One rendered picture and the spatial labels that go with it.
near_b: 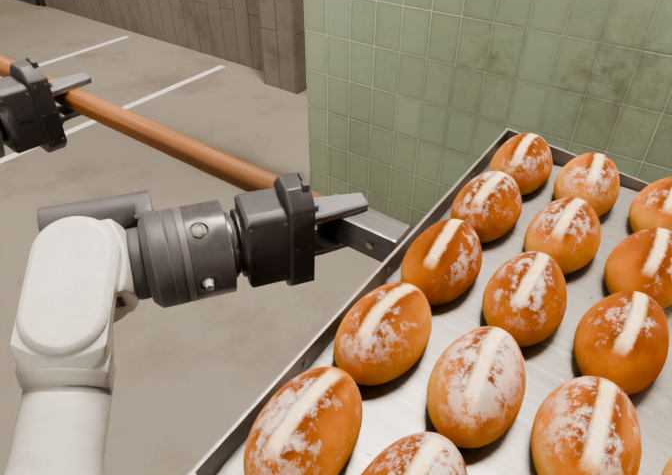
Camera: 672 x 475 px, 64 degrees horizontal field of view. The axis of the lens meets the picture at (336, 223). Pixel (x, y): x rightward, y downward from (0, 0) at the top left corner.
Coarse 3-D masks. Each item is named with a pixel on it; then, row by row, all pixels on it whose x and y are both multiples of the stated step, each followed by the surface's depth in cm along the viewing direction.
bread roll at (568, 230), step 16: (544, 208) 53; (560, 208) 50; (576, 208) 50; (592, 208) 52; (544, 224) 50; (560, 224) 49; (576, 224) 49; (592, 224) 50; (528, 240) 51; (544, 240) 49; (560, 240) 49; (576, 240) 49; (592, 240) 50; (560, 256) 49; (576, 256) 49; (592, 256) 50
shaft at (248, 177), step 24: (0, 72) 78; (72, 96) 70; (96, 120) 69; (120, 120) 66; (144, 120) 65; (168, 144) 63; (192, 144) 62; (216, 168) 60; (240, 168) 58; (312, 192) 55
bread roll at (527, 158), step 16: (512, 144) 60; (528, 144) 60; (544, 144) 61; (496, 160) 61; (512, 160) 59; (528, 160) 59; (544, 160) 60; (512, 176) 59; (528, 176) 59; (544, 176) 60; (528, 192) 60
